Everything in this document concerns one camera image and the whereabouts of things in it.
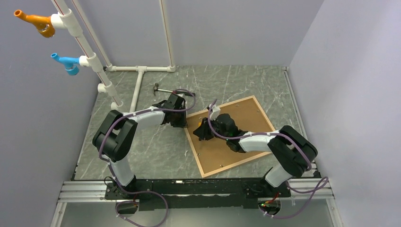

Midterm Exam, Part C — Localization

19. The black handled claw hammer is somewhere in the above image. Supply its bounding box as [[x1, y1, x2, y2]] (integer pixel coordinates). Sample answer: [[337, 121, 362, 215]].
[[152, 83, 196, 96]]

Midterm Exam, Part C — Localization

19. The wooden picture frame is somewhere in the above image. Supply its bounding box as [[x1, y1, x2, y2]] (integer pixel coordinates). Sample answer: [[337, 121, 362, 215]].
[[184, 96, 275, 178]]

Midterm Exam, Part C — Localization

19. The aluminium rail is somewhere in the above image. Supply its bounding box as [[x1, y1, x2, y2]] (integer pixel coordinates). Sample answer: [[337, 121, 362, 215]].
[[50, 178, 344, 227]]

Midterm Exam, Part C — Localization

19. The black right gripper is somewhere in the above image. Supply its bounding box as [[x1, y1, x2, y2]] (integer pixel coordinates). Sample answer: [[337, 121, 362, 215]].
[[193, 115, 229, 141]]

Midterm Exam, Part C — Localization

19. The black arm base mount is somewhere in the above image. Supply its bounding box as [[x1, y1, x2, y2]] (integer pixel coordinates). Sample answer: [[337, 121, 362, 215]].
[[104, 177, 291, 211]]

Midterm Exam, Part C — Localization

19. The orange nozzle fitting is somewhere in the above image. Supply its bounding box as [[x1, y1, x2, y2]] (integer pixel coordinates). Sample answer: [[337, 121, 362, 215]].
[[14, 9, 55, 38]]

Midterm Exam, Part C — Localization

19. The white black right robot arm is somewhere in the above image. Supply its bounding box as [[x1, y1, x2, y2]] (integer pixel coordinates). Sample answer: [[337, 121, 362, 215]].
[[193, 113, 318, 196]]

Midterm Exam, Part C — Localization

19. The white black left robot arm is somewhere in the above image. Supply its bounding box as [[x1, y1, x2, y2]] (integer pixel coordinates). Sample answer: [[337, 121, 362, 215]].
[[92, 93, 187, 199]]

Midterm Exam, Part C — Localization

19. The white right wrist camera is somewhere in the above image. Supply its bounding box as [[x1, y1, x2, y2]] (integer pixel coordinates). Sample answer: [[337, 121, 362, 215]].
[[207, 104, 221, 121]]

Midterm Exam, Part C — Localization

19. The blue nozzle fitting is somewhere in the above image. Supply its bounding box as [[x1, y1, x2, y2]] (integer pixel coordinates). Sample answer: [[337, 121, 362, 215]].
[[51, 53, 79, 76]]

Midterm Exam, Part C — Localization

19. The white PVC pipe stand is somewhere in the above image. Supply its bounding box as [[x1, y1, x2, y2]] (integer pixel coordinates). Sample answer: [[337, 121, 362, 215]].
[[51, 0, 176, 112]]

